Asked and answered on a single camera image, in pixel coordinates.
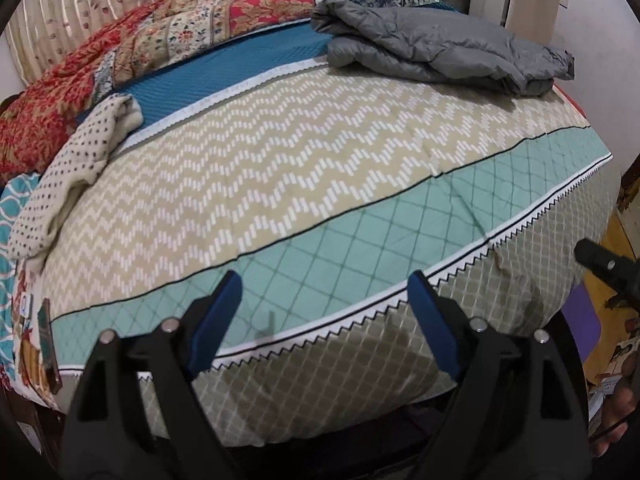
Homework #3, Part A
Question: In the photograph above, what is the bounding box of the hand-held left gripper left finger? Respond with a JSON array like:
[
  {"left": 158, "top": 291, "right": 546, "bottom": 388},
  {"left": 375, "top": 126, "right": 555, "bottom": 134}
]
[{"left": 59, "top": 270, "right": 244, "bottom": 480}]

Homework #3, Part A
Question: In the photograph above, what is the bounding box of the teal circle print bedsheet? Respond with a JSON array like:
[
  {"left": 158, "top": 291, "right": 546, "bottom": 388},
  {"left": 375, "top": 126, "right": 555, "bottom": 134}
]
[{"left": 0, "top": 172, "right": 63, "bottom": 406}]

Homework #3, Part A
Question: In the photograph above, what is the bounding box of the red floral quilt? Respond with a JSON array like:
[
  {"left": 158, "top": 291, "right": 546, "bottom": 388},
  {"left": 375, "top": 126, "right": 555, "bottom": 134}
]
[{"left": 0, "top": 0, "right": 331, "bottom": 186}]

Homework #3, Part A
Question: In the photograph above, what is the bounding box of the cream polka dot cloth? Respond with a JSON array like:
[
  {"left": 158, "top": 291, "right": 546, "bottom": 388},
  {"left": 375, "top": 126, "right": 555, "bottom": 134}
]
[{"left": 6, "top": 94, "right": 146, "bottom": 273}]

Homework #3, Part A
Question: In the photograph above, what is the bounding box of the purple mat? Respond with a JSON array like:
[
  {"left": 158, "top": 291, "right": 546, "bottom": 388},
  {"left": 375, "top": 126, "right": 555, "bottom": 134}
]
[{"left": 562, "top": 282, "right": 603, "bottom": 366}]

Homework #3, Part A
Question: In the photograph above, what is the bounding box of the zigzag and teal patterned comforter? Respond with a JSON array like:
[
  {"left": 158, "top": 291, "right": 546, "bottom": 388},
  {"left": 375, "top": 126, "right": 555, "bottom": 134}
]
[{"left": 37, "top": 2, "right": 616, "bottom": 448}]

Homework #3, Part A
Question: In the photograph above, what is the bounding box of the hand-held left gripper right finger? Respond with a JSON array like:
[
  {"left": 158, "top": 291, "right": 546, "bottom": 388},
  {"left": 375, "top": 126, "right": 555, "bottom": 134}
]
[{"left": 407, "top": 270, "right": 593, "bottom": 480}]

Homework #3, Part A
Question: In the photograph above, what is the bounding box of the grey puffer jacket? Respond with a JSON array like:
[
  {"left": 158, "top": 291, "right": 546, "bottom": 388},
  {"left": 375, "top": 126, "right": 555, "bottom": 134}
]
[{"left": 310, "top": 0, "right": 576, "bottom": 97}]

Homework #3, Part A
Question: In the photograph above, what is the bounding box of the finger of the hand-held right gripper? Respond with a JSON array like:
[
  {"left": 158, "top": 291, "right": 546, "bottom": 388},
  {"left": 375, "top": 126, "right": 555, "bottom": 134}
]
[{"left": 574, "top": 239, "right": 640, "bottom": 303}]

